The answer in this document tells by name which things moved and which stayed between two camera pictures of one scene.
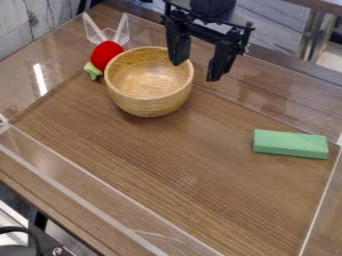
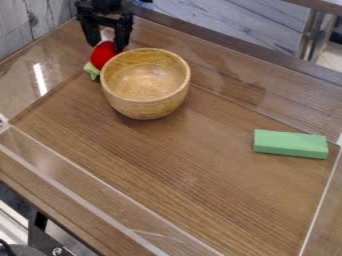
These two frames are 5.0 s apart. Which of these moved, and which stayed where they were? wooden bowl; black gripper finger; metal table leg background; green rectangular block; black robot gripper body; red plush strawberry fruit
Moved: black gripper finger; black robot gripper body
Stayed: metal table leg background; green rectangular block; wooden bowl; red plush strawberry fruit
